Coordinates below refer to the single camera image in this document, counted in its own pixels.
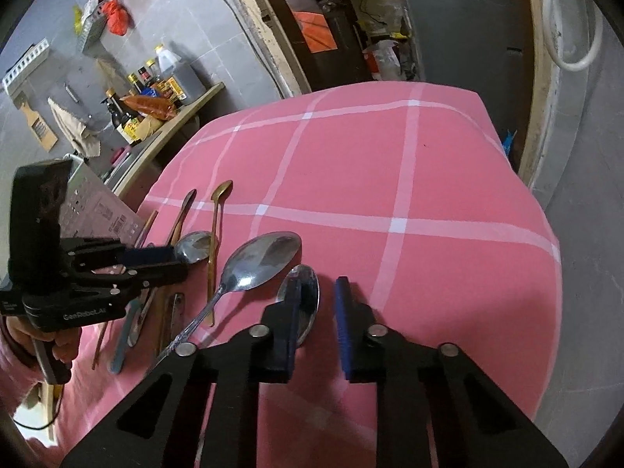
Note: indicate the wooden cutting board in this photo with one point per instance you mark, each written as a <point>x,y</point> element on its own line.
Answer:
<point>38,126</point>

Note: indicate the person's left forearm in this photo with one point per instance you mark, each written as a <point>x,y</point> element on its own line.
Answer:
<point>12,375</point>

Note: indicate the white wall rack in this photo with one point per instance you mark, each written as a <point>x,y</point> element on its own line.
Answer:
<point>27,66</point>

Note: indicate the red-capped sauce bottle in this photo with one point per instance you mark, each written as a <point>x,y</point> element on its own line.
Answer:
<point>146,77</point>

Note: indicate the orange paper sheet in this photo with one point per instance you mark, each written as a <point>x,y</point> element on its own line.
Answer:
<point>317,31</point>

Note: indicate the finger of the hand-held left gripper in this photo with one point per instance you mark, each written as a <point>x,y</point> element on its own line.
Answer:
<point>146,255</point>
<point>156,275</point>

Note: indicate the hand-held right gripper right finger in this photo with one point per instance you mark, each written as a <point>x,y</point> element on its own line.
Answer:
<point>344,321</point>

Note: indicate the large plastic oil jug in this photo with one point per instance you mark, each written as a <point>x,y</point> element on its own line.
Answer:
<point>187,83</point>

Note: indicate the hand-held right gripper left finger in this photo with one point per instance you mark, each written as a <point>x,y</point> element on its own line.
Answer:
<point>291,312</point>

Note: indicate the medium metal spoon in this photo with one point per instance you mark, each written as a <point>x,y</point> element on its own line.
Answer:
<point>195,246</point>

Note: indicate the small metal spoon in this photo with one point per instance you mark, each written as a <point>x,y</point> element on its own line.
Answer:
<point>310,292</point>

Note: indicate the white printed cardboard box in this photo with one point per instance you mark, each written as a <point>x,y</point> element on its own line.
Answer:
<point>92,200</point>

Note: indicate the orange snack bag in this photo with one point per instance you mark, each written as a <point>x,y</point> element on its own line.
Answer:
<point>148,105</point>

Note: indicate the pink plaid tablecloth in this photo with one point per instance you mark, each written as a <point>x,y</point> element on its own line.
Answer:
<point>390,156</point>

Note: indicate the red plastic bag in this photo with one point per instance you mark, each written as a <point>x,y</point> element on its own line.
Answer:
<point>117,17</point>

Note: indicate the dark sauce bottle yellow label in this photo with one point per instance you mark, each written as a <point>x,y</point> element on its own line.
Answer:
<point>124,119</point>

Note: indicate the yellow-capped sauce bottle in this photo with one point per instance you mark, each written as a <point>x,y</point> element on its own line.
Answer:
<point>135,84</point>

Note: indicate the white plastic bag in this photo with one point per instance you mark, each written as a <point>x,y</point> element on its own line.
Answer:
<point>387,61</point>

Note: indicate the dark wooden door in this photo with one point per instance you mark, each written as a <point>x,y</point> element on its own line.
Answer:
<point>336,66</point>

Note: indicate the person's left hand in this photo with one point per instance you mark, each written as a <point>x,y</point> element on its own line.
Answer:
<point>66,346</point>

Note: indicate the beige rag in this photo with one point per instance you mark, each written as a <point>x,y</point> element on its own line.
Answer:
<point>73,126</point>

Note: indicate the yellow labelled jar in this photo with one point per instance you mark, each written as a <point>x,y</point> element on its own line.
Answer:
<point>173,90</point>

